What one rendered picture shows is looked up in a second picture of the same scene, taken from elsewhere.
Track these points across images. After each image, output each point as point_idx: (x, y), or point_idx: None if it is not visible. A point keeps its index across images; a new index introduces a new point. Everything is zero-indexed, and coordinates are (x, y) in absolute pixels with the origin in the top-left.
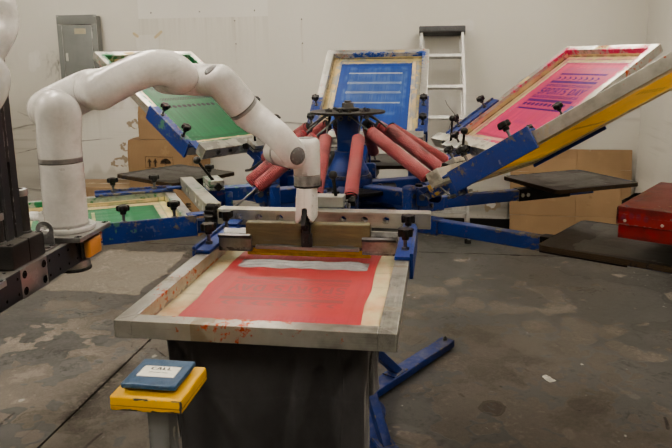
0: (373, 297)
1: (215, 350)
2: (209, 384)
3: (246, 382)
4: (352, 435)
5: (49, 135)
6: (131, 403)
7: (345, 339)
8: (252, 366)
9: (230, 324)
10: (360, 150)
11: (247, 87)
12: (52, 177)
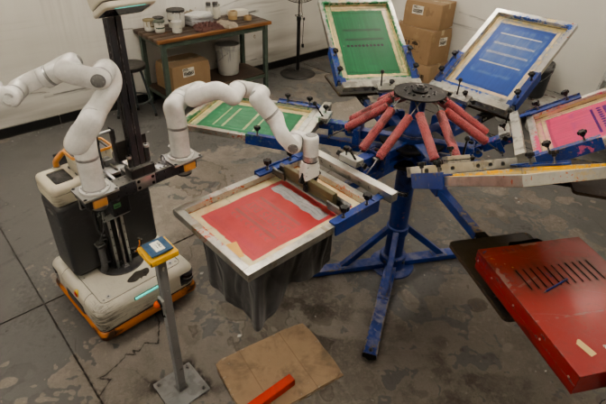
0: (291, 242)
1: None
2: None
3: None
4: (253, 300)
5: (167, 117)
6: (141, 254)
7: (233, 265)
8: None
9: (203, 234)
10: (402, 127)
11: (271, 105)
12: (169, 135)
